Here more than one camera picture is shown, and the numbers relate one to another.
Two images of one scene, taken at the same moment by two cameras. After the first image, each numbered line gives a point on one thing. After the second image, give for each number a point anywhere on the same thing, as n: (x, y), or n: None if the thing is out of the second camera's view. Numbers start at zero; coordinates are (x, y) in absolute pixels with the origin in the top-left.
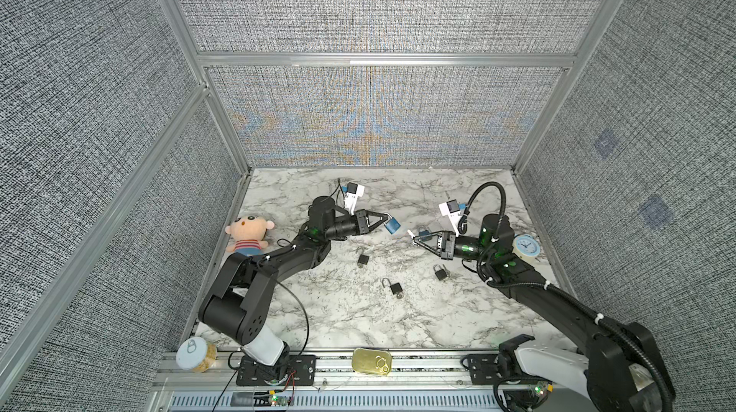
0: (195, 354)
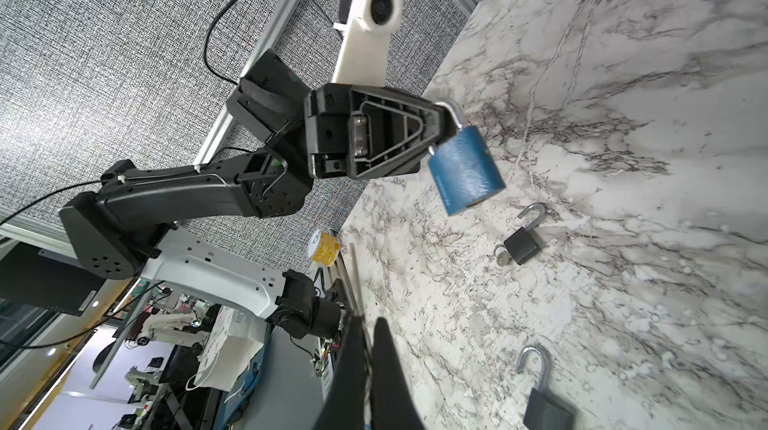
0: (323, 248)
